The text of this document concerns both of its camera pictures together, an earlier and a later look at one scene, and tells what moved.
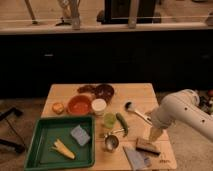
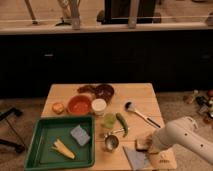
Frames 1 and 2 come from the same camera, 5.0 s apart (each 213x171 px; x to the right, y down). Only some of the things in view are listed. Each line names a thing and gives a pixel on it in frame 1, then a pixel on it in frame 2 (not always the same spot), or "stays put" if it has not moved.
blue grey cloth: [137, 159] stays put
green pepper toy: [123, 123] stays put
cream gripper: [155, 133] -> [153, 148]
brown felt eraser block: [146, 145] stays put
